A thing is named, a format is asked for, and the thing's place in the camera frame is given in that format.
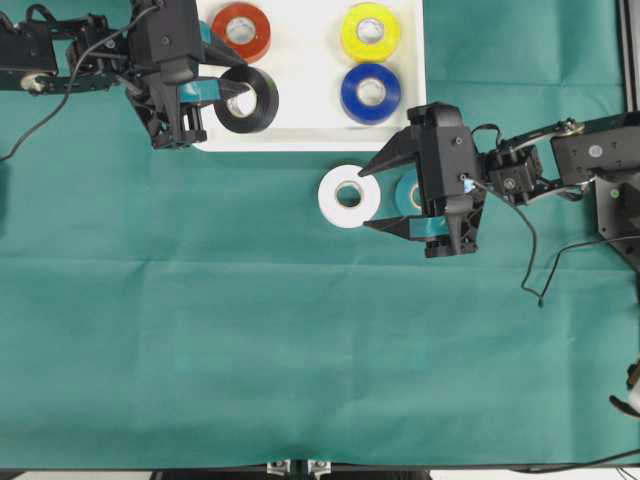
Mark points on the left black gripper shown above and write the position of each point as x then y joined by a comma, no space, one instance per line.
168,97

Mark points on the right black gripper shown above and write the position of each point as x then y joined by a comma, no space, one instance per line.
452,225

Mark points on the black tape roll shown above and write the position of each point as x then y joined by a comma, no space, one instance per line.
238,80

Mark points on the red tape roll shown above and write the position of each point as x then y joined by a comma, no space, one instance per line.
245,28

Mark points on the blue tape roll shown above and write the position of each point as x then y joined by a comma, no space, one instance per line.
370,93

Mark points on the yellow tape roll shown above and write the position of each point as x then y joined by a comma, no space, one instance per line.
370,32

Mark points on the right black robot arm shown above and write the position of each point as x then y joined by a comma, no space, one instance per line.
559,159

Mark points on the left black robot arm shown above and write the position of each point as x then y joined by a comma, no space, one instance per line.
43,55

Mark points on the teal green tape roll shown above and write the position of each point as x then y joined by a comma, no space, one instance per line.
407,195

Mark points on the white tape roll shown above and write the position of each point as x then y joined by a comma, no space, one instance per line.
342,216

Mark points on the white plastic tray case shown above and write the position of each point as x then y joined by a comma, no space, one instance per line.
307,62

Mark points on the green table cloth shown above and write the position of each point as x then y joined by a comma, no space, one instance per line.
187,308

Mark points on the white object at table edge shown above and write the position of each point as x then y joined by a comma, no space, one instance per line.
630,406

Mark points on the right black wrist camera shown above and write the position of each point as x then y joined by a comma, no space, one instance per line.
449,153

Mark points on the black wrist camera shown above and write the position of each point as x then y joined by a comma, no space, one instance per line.
166,40
449,153

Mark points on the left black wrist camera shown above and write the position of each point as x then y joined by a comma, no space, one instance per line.
166,40

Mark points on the aluminium frame rail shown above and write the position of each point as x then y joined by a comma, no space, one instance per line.
628,12

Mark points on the right metal table bracket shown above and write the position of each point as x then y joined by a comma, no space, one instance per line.
318,468

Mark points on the metal table bracket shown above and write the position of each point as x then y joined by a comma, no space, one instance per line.
318,468
279,467

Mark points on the left metal table bracket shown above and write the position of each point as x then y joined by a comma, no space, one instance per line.
279,467

